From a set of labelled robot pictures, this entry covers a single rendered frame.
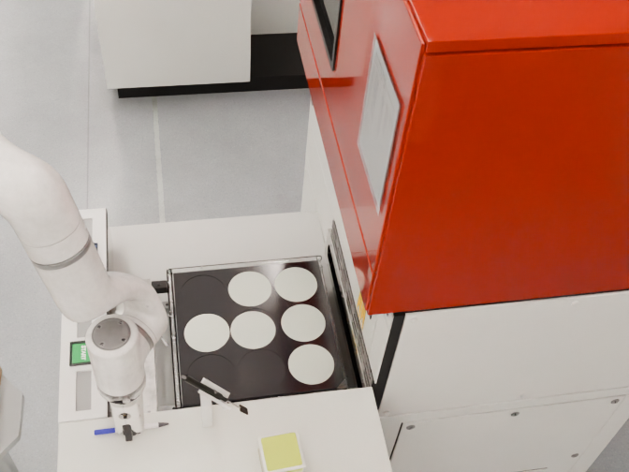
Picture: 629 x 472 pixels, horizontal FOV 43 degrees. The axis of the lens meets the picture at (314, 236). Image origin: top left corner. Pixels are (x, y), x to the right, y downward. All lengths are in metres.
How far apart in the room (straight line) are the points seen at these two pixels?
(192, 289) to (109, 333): 0.56
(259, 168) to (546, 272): 2.08
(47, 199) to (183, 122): 2.50
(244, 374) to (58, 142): 2.03
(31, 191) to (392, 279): 0.61
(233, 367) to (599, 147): 0.90
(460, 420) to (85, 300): 0.99
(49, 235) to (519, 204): 0.70
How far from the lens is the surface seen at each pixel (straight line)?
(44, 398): 2.81
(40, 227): 1.13
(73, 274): 1.19
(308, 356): 1.77
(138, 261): 2.03
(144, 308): 1.37
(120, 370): 1.35
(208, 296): 1.85
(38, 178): 1.11
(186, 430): 1.61
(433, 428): 1.91
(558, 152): 1.24
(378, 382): 1.66
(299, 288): 1.87
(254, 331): 1.79
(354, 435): 1.61
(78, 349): 1.73
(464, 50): 1.05
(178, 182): 3.33
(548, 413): 2.01
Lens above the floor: 2.40
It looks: 50 degrees down
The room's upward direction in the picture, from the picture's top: 7 degrees clockwise
